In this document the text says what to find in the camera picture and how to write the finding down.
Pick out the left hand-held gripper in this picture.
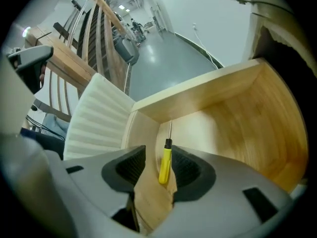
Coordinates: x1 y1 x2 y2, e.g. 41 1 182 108
6 45 54 95

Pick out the white wooden drawer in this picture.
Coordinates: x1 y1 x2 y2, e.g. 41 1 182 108
63 58 309 234

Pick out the person's left hand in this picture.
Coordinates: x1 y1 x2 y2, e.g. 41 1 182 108
39 65 48 87

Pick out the yellow handled screwdriver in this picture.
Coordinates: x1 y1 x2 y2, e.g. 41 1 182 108
158 119 173 184

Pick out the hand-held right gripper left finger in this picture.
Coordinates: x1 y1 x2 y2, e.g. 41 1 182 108
0 132 147 238

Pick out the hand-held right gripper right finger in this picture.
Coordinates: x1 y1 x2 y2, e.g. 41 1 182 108
153 144 299 238

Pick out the white power cable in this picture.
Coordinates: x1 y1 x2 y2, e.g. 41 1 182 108
192 22 225 68

